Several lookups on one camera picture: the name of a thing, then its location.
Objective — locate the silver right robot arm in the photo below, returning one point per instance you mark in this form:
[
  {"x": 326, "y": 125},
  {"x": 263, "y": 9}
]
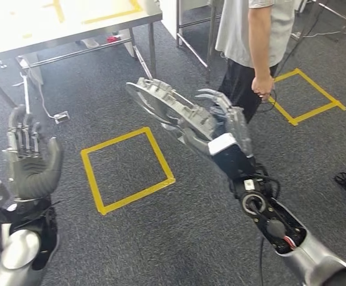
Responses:
[{"x": 295, "y": 244}]

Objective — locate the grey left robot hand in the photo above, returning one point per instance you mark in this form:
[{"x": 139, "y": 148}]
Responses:
[{"x": 32, "y": 173}]

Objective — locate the yellow tape frame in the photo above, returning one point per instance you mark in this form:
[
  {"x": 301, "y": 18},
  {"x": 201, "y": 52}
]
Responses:
[{"x": 113, "y": 15}]

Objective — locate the silver plastic wheel hubcap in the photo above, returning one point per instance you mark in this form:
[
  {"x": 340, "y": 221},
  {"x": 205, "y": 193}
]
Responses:
[{"x": 167, "y": 106}]

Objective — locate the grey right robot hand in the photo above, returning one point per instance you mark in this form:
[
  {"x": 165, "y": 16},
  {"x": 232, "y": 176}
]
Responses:
[{"x": 243, "y": 126}]

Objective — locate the small yellow tape strip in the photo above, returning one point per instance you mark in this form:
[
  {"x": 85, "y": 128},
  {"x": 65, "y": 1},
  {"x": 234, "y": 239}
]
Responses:
[{"x": 26, "y": 36}]

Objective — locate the yellow floor tape square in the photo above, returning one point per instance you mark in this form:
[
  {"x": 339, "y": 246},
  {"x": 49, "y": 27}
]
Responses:
[
  {"x": 319, "y": 113},
  {"x": 94, "y": 181}
]

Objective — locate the metal floor socket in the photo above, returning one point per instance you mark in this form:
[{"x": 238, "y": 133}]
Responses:
[{"x": 62, "y": 117}]

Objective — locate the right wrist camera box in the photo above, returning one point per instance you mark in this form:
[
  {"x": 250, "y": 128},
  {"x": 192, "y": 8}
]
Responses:
[{"x": 230, "y": 158}]

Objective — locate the white cabinet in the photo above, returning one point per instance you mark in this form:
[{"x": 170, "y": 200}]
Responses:
[{"x": 168, "y": 15}]

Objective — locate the person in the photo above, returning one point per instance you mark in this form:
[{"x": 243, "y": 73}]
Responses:
[{"x": 244, "y": 31}]

